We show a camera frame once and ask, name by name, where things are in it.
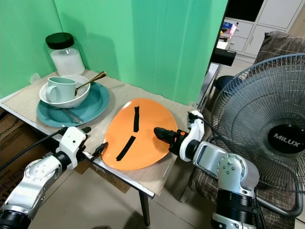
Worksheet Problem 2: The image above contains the grey metal fork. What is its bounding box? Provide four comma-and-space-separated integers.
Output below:
55, 107, 84, 124

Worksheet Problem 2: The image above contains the teal round plate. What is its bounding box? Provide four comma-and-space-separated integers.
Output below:
36, 82, 110, 127

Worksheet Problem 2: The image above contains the black tape strip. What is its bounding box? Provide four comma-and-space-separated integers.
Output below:
116, 135, 136, 161
133, 106, 140, 132

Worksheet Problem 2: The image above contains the orange plate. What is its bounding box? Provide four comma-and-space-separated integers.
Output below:
103, 98, 178, 171

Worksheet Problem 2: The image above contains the white ceramic bowl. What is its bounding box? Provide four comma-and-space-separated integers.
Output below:
39, 75, 91, 109

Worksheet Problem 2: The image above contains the pale green mug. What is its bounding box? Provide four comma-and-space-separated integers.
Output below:
46, 77, 77, 104

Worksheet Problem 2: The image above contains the gold metal spoon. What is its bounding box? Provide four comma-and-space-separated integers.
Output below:
75, 72, 107, 95

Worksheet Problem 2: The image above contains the glass jar with black lid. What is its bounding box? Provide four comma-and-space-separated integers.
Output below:
45, 32, 86, 76

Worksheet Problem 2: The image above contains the dark blue round bin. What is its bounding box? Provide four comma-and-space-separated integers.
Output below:
212, 75, 236, 98

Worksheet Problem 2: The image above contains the black metal table leg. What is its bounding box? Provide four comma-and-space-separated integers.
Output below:
138, 190, 151, 228

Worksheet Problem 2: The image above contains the large printed cardboard box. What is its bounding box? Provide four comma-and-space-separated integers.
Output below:
0, 112, 30, 191

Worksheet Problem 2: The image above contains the grey MILUX floor fan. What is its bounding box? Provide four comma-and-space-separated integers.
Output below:
211, 53, 305, 219

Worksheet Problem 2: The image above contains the green backdrop cloth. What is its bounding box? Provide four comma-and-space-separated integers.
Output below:
0, 0, 228, 104

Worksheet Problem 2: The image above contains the white cabinet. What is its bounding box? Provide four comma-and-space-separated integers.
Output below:
218, 0, 305, 58

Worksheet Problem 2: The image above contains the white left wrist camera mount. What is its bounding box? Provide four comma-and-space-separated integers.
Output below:
59, 126, 88, 167

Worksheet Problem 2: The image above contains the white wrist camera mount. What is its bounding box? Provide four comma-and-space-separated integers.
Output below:
59, 126, 88, 167
180, 110, 205, 161

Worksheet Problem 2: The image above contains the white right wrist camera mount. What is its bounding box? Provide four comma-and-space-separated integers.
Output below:
180, 110, 205, 161

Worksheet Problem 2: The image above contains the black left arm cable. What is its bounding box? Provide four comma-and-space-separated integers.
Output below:
0, 129, 70, 172

